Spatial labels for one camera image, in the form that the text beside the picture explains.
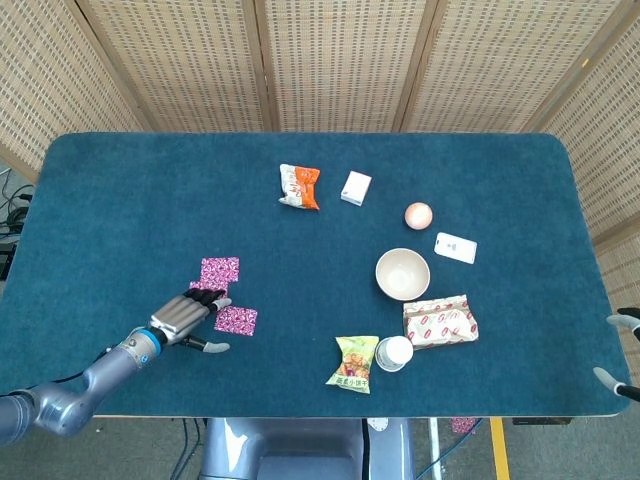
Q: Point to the blue felt table cover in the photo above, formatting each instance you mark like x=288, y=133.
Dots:
x=150, y=200

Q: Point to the small white box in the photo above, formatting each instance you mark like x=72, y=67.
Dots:
x=356, y=189

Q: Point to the grey robot torso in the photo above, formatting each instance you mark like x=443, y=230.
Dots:
x=300, y=450

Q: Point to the black box device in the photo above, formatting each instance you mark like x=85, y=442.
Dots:
x=6, y=260

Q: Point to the white paper cup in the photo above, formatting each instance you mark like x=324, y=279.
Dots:
x=395, y=352

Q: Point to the red white snack bag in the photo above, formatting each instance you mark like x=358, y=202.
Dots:
x=440, y=325

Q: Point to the orange white snack bag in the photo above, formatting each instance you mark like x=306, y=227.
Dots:
x=300, y=187

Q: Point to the green vegetable biscuit bag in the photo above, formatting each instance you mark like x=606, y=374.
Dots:
x=352, y=365

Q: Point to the yellow floor tape strip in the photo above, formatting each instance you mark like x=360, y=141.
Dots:
x=500, y=450

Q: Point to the peach coloured ball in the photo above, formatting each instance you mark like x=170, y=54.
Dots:
x=419, y=216

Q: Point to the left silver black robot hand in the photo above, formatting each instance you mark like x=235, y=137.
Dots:
x=177, y=317

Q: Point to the woven bamboo folding screen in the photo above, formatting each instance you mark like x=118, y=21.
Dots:
x=340, y=65

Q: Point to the black under-table bracket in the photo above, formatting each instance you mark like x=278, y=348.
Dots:
x=540, y=421

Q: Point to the beige bowl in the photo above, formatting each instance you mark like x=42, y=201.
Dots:
x=402, y=275

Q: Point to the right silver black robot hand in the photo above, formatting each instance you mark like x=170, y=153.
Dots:
x=604, y=376

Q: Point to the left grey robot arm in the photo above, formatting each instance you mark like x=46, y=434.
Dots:
x=65, y=405

